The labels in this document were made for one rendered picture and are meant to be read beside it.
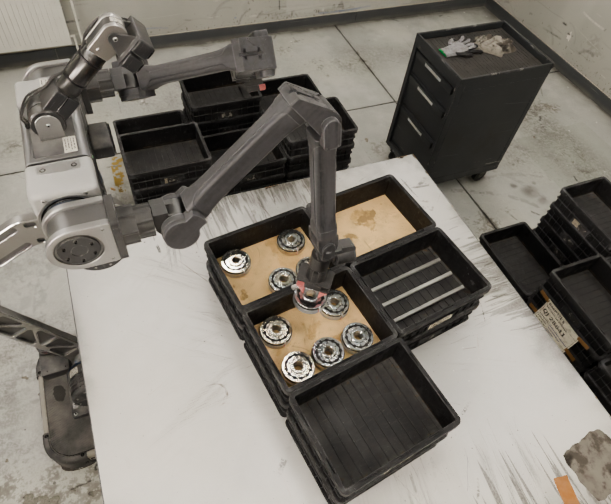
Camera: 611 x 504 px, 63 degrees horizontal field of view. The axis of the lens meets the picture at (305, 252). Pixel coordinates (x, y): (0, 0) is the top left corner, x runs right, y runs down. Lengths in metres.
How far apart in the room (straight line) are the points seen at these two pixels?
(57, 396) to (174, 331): 0.69
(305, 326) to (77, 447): 1.04
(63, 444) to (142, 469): 0.64
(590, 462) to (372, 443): 0.73
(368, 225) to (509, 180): 1.91
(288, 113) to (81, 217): 0.45
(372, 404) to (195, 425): 0.55
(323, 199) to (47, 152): 0.60
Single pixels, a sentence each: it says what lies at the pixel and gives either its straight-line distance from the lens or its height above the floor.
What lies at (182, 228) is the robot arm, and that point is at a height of 1.46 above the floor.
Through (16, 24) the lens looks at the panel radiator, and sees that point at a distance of 4.15.
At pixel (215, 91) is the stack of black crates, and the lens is 3.08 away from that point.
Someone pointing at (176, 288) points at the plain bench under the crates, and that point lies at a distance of 1.88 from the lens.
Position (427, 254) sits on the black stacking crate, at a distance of 1.92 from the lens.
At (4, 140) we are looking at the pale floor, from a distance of 3.78.
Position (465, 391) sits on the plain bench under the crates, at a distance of 1.83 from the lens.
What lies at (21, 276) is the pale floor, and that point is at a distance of 2.99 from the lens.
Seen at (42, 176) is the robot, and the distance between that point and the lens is 1.13.
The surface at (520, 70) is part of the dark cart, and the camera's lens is 2.96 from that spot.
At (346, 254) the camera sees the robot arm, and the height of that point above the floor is 1.19.
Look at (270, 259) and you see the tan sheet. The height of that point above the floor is 0.83.
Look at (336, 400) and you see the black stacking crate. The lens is 1.56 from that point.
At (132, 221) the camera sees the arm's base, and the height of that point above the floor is 1.48.
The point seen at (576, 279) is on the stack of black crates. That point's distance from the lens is 2.62.
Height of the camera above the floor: 2.27
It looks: 53 degrees down
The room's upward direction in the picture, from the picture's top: 9 degrees clockwise
